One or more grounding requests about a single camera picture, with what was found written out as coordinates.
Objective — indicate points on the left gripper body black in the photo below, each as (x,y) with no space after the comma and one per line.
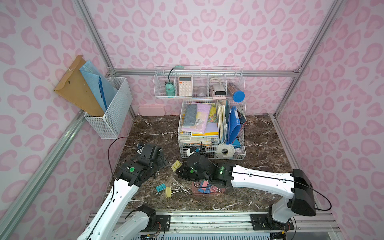
(156,154)

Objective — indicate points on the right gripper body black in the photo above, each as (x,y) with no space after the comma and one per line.
(184,170)

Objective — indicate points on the yellow binder clip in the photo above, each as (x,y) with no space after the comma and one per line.
(168,192)
(176,165)

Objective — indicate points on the pink storage box tray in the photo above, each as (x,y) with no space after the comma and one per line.
(214,190)

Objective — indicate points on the teal binder clip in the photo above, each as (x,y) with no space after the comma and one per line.
(160,188)

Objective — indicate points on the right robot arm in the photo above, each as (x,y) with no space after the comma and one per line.
(295,188)

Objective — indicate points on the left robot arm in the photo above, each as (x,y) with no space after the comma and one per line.
(131,176)

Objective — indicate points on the white tape roll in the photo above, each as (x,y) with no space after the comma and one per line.
(225,151)

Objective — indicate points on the clear jar of pins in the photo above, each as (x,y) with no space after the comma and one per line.
(239,153)

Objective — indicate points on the pink pencil case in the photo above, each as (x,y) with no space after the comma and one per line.
(152,110)

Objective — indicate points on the blue file folder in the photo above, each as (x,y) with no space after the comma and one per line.
(234,125)

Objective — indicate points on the grey pencil pouch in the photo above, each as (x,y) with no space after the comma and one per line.
(190,115)

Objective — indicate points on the pink purple notebook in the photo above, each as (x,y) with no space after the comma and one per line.
(201,119)

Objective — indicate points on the green desk lamp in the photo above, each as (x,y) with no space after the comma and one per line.
(169,86)

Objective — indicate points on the clear small jar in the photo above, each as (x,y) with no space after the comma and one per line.
(202,92)

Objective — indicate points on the pink white timer device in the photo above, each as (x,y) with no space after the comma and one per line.
(217,89)

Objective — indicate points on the blue pen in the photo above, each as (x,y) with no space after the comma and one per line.
(102,95)

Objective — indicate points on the light blue folder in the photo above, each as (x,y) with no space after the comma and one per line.
(91,76)

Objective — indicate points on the tube with blue cap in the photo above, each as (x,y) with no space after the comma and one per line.
(237,95)

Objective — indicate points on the pink white calculator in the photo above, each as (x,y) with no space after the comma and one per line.
(185,88)

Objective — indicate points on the brown paper envelope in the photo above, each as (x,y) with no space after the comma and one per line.
(73,88)

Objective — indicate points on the white wire desk organizer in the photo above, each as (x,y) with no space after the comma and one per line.
(216,131)

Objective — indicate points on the white mesh wall basket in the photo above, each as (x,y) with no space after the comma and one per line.
(109,126)

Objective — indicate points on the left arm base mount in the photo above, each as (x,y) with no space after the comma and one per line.
(148,220)

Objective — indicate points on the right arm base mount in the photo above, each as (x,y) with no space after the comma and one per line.
(262,222)

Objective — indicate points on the white wire wall shelf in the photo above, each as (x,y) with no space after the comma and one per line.
(200,75)

